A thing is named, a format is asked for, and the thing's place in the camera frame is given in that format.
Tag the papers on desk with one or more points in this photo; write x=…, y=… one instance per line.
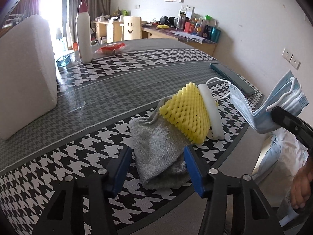
x=189, y=36

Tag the wooden desk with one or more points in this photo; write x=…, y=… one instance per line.
x=153, y=32
x=108, y=31

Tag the yellow object on desk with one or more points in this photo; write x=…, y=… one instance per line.
x=163, y=26

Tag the white red pump bottle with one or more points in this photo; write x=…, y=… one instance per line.
x=83, y=35

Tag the person's hand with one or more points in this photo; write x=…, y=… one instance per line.
x=300, y=189

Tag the balcony glass door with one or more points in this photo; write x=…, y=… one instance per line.
x=55, y=12

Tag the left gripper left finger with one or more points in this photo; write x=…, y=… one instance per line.
x=63, y=213

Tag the near wooden desk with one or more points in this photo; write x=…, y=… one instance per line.
x=153, y=32

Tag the grey cloth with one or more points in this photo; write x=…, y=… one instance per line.
x=158, y=150

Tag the white foam sheet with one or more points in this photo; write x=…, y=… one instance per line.
x=213, y=112

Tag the dark flat remote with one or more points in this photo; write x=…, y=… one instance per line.
x=236, y=80

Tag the blue face mask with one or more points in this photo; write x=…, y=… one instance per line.
x=287, y=94

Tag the white styrofoam box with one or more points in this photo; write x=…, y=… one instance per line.
x=28, y=75

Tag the wooden smiley face chair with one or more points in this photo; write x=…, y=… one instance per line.
x=131, y=28

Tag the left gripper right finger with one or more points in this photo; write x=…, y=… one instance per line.
x=252, y=214

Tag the far wooden desk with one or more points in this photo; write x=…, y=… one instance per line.
x=108, y=31

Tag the red snack packet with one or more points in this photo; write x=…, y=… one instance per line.
x=112, y=48

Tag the yellow foam net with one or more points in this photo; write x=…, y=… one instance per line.
x=186, y=111

